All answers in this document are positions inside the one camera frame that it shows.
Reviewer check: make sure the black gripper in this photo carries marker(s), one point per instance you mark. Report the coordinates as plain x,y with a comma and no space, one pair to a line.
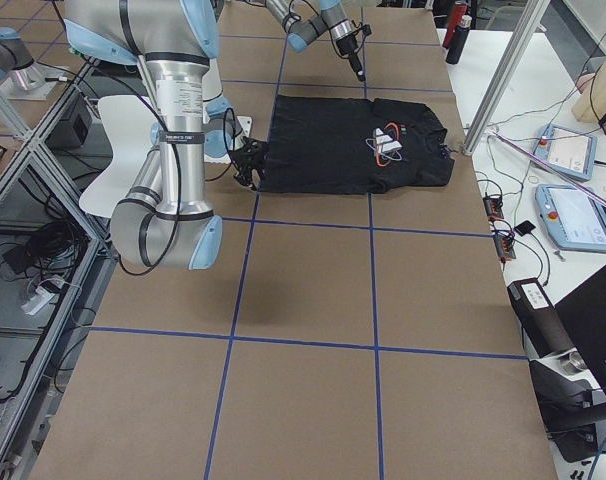
246,161
347,46

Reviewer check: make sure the black t-shirt with logo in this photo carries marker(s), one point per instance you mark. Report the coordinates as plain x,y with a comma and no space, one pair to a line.
354,146

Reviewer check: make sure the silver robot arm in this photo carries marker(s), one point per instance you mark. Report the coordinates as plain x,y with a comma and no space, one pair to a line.
329,17
165,218

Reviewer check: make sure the black water bottle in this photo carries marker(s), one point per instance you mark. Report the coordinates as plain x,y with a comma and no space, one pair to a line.
458,40

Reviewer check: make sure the red water bottle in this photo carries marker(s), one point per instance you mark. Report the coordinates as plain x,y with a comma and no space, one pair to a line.
459,9

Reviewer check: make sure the white plastic chair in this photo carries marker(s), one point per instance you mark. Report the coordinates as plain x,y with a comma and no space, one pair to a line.
127,124

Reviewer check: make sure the reacher grabber stick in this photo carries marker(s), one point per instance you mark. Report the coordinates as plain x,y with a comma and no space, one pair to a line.
548,168

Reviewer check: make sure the orange circuit board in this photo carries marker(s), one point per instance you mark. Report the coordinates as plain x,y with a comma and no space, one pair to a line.
493,206

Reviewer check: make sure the far teach pendant tablet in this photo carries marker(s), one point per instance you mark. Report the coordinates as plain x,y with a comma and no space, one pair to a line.
568,151

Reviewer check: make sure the teach pendant tablet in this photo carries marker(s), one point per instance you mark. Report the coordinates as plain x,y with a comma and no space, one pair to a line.
573,220
568,151

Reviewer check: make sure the near teach pendant tablet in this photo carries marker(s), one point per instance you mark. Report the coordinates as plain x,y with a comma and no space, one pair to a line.
573,220

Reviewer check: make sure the black box with label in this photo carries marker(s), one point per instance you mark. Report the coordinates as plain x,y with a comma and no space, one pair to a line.
538,317

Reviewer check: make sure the black monitor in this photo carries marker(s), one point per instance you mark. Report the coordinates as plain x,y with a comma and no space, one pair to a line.
583,315

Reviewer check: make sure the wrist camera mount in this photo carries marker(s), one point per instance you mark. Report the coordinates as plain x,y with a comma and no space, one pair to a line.
247,165
361,28

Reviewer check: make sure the white central pedestal column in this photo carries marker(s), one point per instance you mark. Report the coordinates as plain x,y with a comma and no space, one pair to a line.
224,131

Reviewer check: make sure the aluminium frame post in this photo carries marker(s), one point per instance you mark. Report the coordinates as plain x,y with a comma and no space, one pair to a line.
520,38

